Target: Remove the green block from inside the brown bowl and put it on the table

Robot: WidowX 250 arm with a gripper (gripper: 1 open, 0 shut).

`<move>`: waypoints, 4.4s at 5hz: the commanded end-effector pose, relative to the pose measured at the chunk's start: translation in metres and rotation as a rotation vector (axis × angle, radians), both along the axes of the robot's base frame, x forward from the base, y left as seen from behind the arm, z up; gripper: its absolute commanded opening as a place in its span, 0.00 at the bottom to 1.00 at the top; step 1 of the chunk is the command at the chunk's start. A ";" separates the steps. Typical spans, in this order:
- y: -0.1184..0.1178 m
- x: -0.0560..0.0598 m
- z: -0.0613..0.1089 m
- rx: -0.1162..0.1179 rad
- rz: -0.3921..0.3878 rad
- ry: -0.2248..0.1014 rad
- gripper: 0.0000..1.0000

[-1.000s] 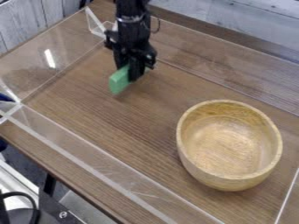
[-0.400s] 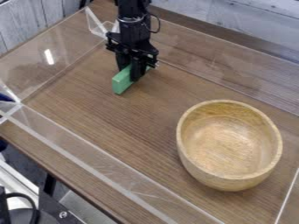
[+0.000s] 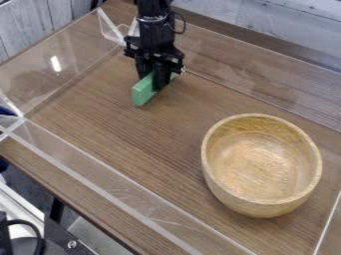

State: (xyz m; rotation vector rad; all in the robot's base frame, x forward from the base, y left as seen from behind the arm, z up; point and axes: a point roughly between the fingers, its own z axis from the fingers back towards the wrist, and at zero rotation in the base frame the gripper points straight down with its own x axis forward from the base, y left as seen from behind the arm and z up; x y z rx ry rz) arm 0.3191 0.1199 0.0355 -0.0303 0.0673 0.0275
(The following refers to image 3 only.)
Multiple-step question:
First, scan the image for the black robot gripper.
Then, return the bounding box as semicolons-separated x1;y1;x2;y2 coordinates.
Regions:
125;18;185;92

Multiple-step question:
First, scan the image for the green rectangular block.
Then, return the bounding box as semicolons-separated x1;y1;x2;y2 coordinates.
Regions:
132;73;177;107

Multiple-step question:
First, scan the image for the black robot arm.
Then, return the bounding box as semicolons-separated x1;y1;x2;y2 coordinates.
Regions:
125;0;185;92

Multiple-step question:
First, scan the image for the brown wooden bowl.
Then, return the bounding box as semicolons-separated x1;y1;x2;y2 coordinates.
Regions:
201;114;323;218

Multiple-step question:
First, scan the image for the black table leg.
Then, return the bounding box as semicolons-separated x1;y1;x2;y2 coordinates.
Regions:
50;198;65;223

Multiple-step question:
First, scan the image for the clear acrylic corner bracket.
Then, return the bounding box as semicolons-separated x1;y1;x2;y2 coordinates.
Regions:
97;8;141;46

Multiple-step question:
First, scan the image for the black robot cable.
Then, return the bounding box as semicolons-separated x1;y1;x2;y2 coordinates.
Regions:
170;11;188;35

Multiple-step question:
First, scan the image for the clear acrylic barrier wall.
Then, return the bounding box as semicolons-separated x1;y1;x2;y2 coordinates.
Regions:
0;103;256;255

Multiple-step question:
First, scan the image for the black cable loop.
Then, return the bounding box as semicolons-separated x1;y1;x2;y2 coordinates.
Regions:
0;218;46;255

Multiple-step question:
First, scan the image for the grey metal base plate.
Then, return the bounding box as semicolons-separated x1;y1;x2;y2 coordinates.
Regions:
0;219;97;255

